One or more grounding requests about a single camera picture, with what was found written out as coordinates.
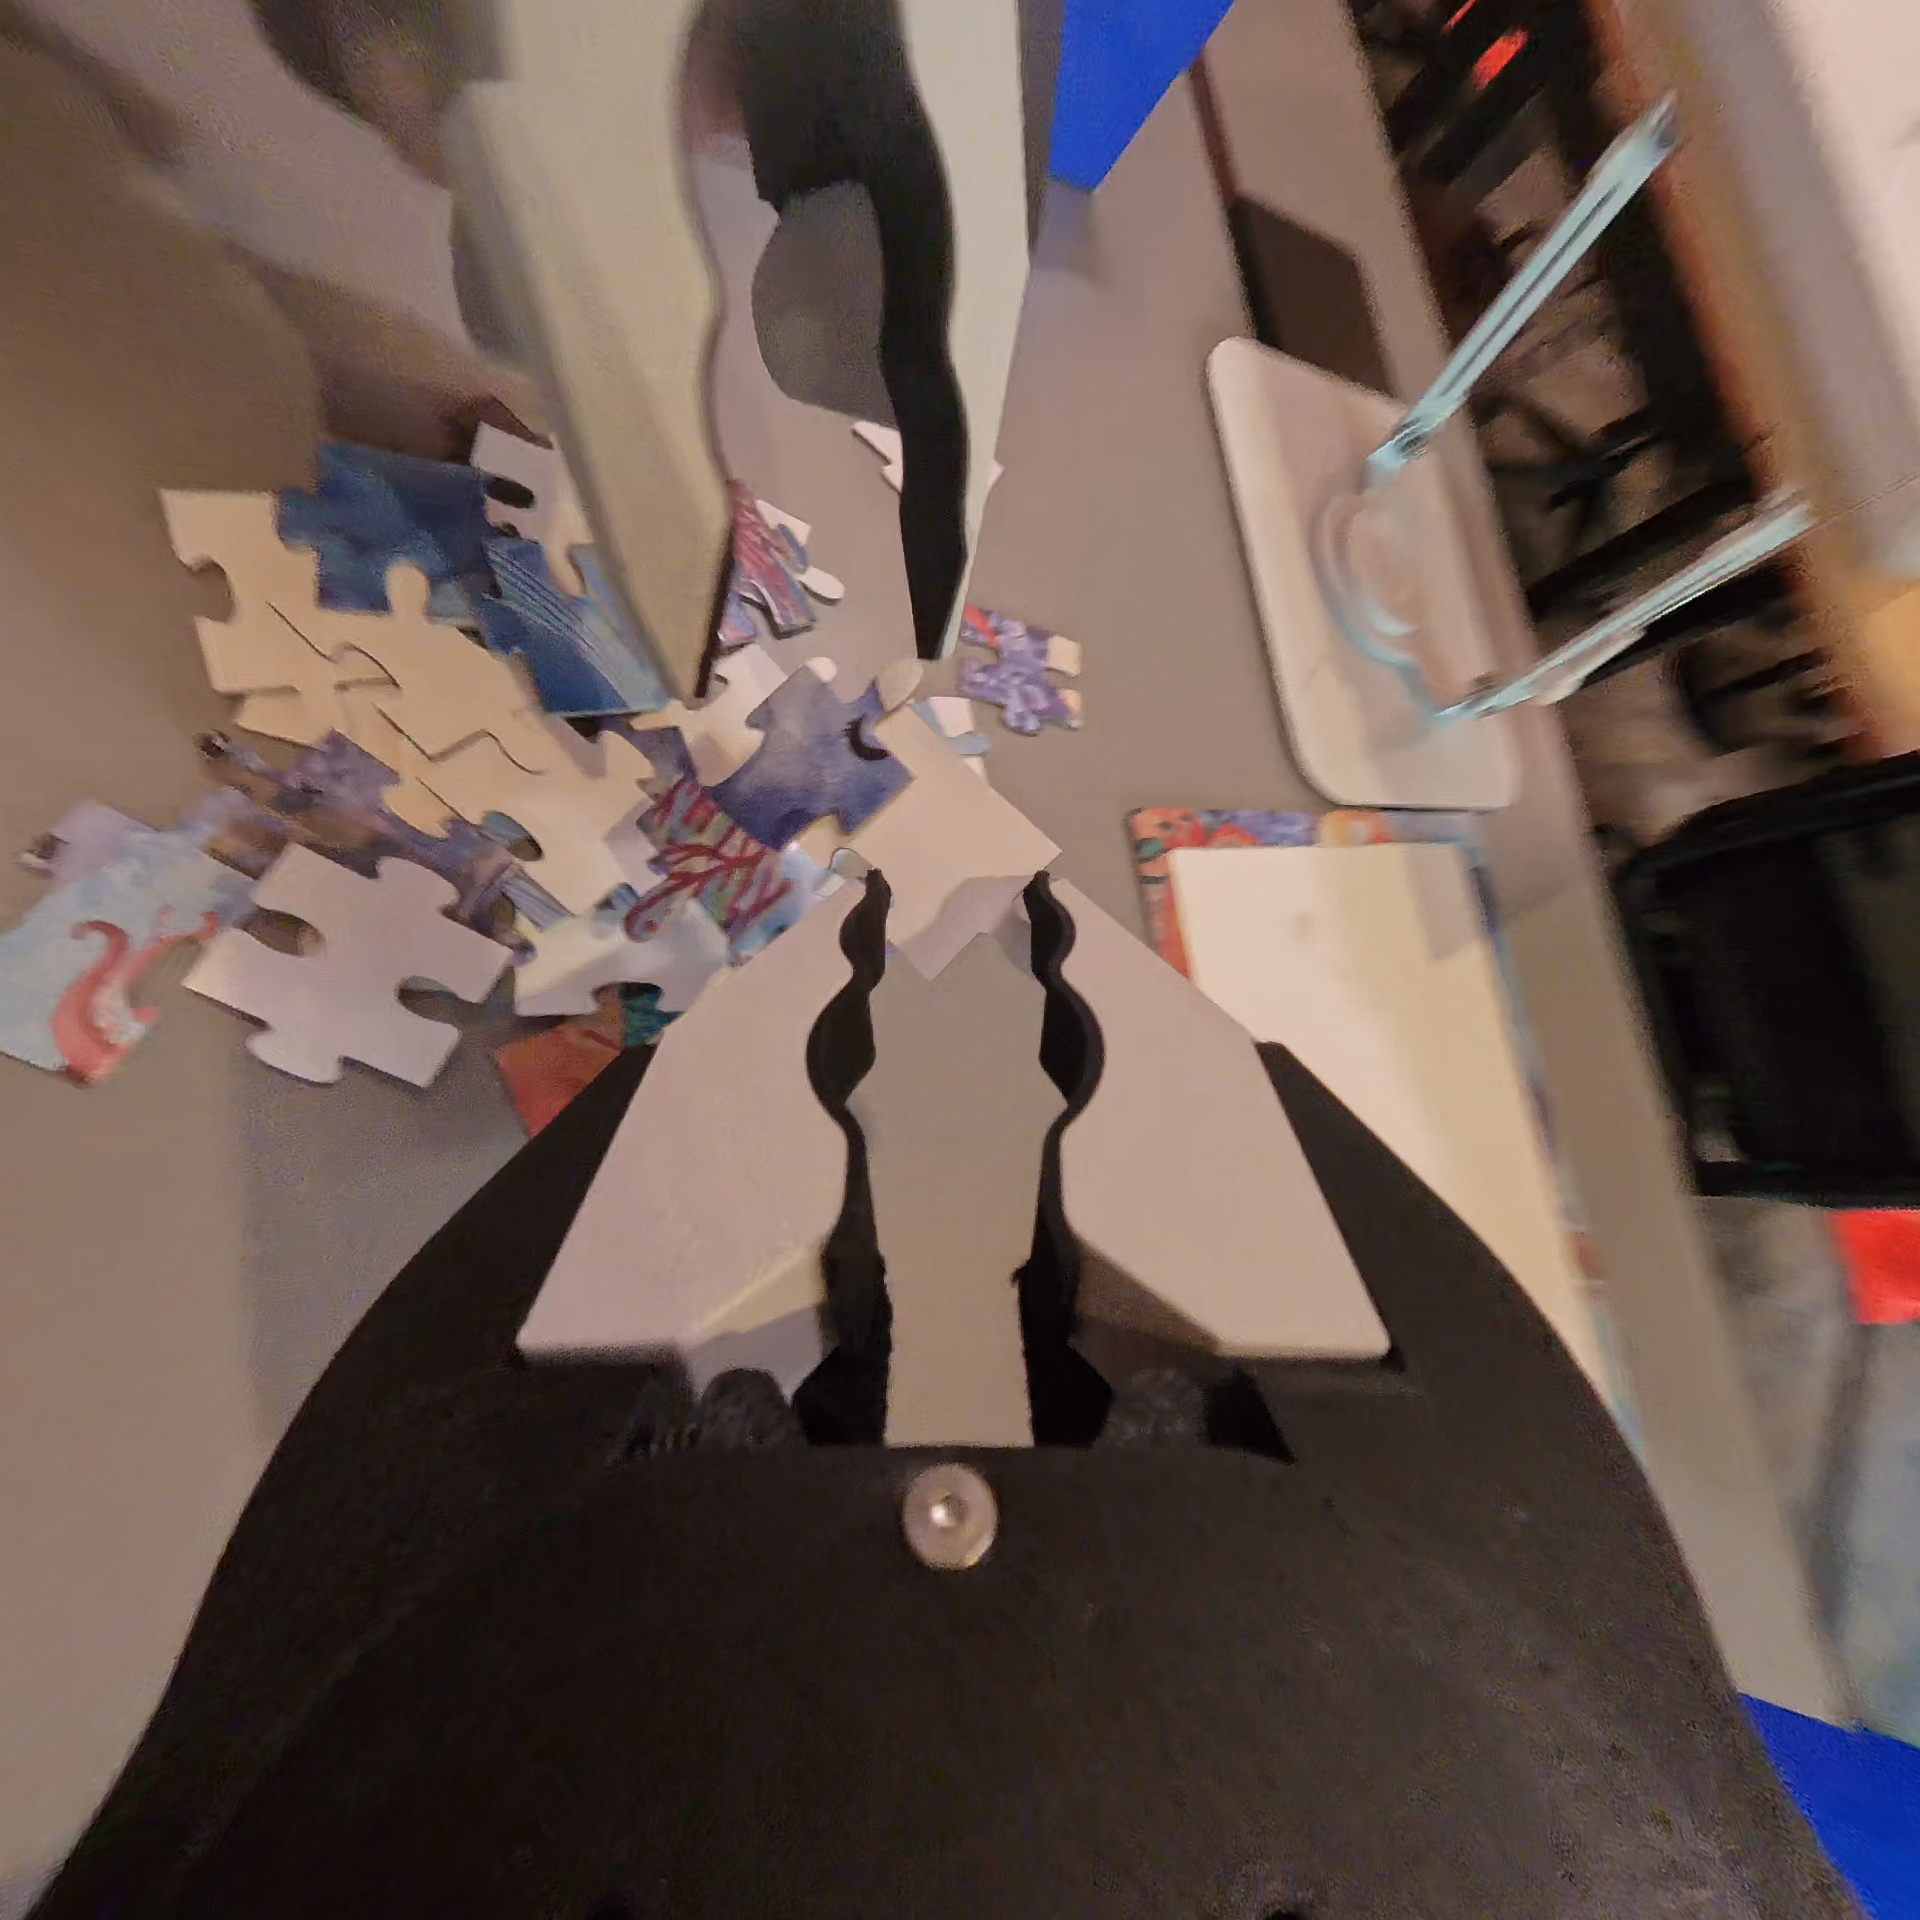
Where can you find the pile of jigsaw puzzle pieces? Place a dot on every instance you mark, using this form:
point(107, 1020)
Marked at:
point(345, 960)

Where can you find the dark wooden furniture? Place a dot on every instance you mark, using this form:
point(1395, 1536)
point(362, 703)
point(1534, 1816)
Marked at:
point(1516, 150)

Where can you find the red object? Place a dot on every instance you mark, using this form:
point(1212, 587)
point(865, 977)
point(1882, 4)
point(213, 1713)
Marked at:
point(1876, 1266)

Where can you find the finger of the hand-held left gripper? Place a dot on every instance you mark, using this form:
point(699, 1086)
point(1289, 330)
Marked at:
point(598, 299)
point(989, 225)

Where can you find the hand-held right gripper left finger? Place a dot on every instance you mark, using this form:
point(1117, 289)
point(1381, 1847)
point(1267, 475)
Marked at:
point(690, 1200)

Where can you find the blue plastic bin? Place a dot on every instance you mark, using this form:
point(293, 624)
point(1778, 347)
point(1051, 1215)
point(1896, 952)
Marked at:
point(1125, 76)

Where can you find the single jigsaw puzzle piece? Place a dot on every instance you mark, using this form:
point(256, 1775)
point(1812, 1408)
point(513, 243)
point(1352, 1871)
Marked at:
point(961, 840)

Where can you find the puzzle board with colourful border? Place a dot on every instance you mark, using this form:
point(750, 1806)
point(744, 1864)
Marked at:
point(1320, 974)

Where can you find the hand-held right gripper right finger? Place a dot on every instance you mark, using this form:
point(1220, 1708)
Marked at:
point(1213, 1200)

